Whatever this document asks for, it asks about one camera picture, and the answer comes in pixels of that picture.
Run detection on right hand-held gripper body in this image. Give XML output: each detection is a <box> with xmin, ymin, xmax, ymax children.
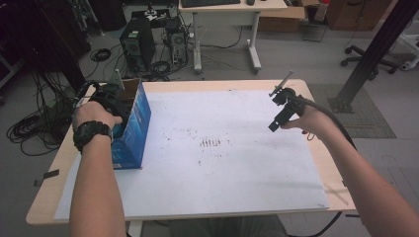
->
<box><xmin>268</xmin><ymin>69</ymin><xmax>307</xmax><ymax>118</ymax></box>

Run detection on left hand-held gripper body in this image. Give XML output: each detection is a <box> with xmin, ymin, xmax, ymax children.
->
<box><xmin>88</xmin><ymin>68</ymin><xmax>132</xmax><ymax>122</ymax></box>

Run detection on blue cardboard box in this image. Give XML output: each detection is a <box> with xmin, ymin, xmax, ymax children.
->
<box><xmin>110</xmin><ymin>78</ymin><xmax>153</xmax><ymax>171</ymax></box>

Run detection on person's left hand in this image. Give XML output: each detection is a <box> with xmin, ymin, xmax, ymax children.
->
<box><xmin>71</xmin><ymin>100</ymin><xmax>125</xmax><ymax>131</ymax></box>

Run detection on person's right hand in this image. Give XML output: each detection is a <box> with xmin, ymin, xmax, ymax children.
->
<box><xmin>281</xmin><ymin>104</ymin><xmax>335</xmax><ymax>138</ymax></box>

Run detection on black wristwatch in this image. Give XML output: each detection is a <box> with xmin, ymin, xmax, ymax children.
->
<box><xmin>72</xmin><ymin>119</ymin><xmax>114</xmax><ymax>154</ymax></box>

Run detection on black computer tower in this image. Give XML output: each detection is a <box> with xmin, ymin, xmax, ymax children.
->
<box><xmin>119</xmin><ymin>17</ymin><xmax>157</xmax><ymax>72</ymax></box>

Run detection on white table mat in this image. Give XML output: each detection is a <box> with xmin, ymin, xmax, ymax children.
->
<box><xmin>52</xmin><ymin>89</ymin><xmax>331</xmax><ymax>221</ymax></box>

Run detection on grey floor mat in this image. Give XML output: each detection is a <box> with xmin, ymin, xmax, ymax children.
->
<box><xmin>307</xmin><ymin>83</ymin><xmax>397</xmax><ymax>139</ymax></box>

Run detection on flat brown cardboard box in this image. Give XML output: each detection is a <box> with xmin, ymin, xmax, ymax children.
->
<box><xmin>258</xmin><ymin>5</ymin><xmax>307</xmax><ymax>33</ymax></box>

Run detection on grey open computer case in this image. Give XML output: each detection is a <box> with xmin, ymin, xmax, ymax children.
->
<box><xmin>167</xmin><ymin>28</ymin><xmax>189</xmax><ymax>67</ymax></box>

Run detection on black office chair base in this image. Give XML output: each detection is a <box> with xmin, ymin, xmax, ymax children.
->
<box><xmin>340</xmin><ymin>44</ymin><xmax>401</xmax><ymax>75</ymax></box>

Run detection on black device with white print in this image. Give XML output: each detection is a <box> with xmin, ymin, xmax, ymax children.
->
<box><xmin>130</xmin><ymin>8</ymin><xmax>173</xmax><ymax>30</ymax></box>

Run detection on black tape strip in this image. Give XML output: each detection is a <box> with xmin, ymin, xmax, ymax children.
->
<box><xmin>33</xmin><ymin>169</ymin><xmax>60</xmax><ymax>188</ymax></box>

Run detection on large brown cardboard box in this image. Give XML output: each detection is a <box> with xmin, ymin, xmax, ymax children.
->
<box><xmin>325</xmin><ymin>0</ymin><xmax>393</xmax><ymax>33</ymax></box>

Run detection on white desk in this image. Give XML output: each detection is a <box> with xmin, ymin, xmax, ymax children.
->
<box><xmin>177</xmin><ymin>0</ymin><xmax>290</xmax><ymax>75</ymax></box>

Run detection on person's grey trousers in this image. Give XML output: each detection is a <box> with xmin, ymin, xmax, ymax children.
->
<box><xmin>167</xmin><ymin>214</ymin><xmax>291</xmax><ymax>237</ymax></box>

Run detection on black keyboard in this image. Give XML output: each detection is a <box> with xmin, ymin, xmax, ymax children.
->
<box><xmin>180</xmin><ymin>0</ymin><xmax>242</xmax><ymax>9</ymax></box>

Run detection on white equipment base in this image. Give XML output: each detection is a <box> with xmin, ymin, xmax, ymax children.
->
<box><xmin>398</xmin><ymin>32</ymin><xmax>419</xmax><ymax>72</ymax></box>

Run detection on right hand-held gripper cable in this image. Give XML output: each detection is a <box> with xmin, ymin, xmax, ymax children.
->
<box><xmin>288</xmin><ymin>95</ymin><xmax>359</xmax><ymax>237</ymax></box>

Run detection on coiled black cable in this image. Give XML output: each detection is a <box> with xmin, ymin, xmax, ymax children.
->
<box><xmin>89</xmin><ymin>47</ymin><xmax>112</xmax><ymax>63</ymax></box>

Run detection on tangled black computer cables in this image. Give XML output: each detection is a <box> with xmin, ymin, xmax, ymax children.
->
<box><xmin>144</xmin><ymin>58</ymin><xmax>199</xmax><ymax>82</ymax></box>

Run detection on black wire frame stand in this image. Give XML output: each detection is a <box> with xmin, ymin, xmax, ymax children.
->
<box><xmin>301</xmin><ymin>15</ymin><xmax>329</xmax><ymax>42</ymax></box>

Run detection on bundle of black floor cables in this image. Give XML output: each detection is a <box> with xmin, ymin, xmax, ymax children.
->
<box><xmin>5</xmin><ymin>70</ymin><xmax>83</xmax><ymax>157</ymax></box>

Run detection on black metal post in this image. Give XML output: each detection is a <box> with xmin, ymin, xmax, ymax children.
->
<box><xmin>327</xmin><ymin>0</ymin><xmax>419</xmax><ymax>115</ymax></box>

